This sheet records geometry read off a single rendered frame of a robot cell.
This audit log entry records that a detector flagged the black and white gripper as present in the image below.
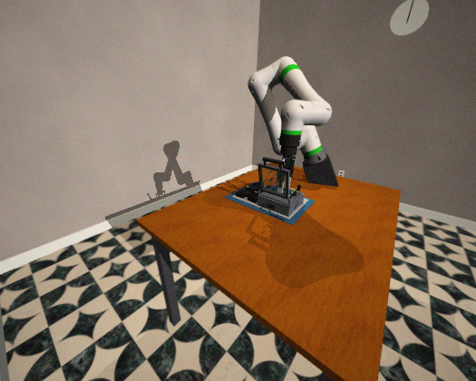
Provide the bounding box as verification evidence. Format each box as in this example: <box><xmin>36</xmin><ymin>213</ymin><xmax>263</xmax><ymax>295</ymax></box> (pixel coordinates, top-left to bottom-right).
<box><xmin>280</xmin><ymin>146</ymin><xmax>297</xmax><ymax>187</ymax></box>

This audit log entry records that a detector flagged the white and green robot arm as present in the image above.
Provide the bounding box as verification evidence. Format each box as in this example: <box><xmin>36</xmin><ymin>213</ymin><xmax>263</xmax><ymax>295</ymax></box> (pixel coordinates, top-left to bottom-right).
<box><xmin>248</xmin><ymin>56</ymin><xmax>332</xmax><ymax>165</ymax></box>

